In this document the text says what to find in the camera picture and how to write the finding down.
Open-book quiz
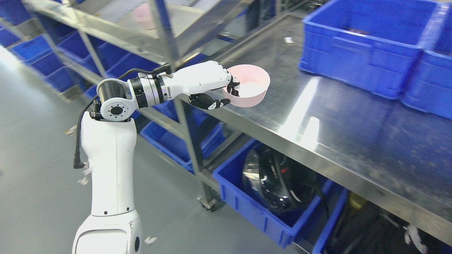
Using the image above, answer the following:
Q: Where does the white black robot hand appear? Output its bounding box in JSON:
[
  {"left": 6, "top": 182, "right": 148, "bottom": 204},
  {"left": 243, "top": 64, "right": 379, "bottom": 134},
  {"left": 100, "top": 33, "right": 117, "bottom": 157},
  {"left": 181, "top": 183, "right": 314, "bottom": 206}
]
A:
[{"left": 162, "top": 61, "right": 240, "bottom": 110}]

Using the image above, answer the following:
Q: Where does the black helmet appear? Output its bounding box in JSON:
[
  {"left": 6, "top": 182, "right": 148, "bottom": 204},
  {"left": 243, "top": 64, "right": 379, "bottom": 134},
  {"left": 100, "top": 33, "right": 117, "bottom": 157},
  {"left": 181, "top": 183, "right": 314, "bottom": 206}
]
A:
[{"left": 242, "top": 146, "right": 323, "bottom": 215}]

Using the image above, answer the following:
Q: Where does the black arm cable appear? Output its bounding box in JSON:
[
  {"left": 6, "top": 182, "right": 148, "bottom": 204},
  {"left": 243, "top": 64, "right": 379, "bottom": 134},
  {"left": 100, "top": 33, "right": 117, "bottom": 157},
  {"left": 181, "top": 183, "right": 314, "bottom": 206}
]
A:
[{"left": 73, "top": 63, "right": 173, "bottom": 169}]

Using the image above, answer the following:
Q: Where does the stainless steel shelf rack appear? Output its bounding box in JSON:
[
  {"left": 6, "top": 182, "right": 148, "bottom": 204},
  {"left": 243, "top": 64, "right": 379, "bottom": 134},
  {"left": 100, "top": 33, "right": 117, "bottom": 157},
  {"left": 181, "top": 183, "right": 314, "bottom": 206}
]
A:
[{"left": 0, "top": 0, "right": 255, "bottom": 212}]

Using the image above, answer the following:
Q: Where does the blue crate top left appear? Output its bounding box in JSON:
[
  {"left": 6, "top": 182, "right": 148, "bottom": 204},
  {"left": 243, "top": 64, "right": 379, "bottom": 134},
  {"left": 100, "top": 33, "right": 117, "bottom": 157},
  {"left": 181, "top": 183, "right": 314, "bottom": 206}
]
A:
[{"left": 298, "top": 0, "right": 446, "bottom": 99}]

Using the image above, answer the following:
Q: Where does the stack of pink bowls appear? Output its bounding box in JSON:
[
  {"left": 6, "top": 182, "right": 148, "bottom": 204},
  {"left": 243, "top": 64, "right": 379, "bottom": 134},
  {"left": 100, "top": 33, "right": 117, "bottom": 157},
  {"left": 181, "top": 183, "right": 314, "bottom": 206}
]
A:
[{"left": 132, "top": 3, "right": 156, "bottom": 30}]

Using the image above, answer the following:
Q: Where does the blue crate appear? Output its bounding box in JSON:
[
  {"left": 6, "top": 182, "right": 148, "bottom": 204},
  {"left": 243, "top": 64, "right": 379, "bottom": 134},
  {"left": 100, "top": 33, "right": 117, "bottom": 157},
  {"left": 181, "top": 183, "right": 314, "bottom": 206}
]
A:
[
  {"left": 402, "top": 20, "right": 452, "bottom": 119},
  {"left": 298, "top": 0, "right": 446, "bottom": 99}
]

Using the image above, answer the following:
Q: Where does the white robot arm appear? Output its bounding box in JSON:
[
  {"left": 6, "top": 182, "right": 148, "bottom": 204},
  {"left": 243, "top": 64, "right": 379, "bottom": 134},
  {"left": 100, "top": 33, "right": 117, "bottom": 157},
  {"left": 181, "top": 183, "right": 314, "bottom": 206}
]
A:
[{"left": 72, "top": 74, "right": 170, "bottom": 254}]

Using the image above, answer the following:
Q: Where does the pink bowl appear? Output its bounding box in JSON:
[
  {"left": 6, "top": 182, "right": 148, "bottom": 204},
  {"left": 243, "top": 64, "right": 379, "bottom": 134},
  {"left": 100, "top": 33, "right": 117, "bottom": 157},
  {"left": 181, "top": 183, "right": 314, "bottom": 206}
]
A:
[{"left": 222, "top": 64, "right": 270, "bottom": 108}]

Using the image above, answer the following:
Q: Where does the blue crate top middle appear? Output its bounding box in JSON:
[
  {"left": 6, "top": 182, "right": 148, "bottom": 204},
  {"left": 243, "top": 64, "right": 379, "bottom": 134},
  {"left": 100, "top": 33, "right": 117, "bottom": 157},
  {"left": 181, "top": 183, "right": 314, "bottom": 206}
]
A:
[{"left": 402, "top": 20, "right": 452, "bottom": 119}]

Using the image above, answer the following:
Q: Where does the blue bin lower left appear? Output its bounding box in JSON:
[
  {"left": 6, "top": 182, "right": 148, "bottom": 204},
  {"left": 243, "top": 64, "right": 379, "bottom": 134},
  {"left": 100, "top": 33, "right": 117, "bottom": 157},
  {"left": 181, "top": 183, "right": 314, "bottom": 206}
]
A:
[{"left": 213, "top": 139, "right": 348, "bottom": 248}]

